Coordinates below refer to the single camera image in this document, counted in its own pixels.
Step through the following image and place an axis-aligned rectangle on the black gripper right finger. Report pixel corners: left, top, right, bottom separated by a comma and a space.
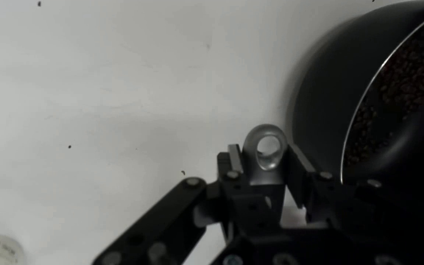
284, 143, 424, 265

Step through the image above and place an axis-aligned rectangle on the black cooking pot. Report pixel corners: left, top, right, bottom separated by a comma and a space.
290, 0, 424, 197

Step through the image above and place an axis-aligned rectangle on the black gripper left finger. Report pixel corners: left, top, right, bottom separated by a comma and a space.
91, 143, 249, 265

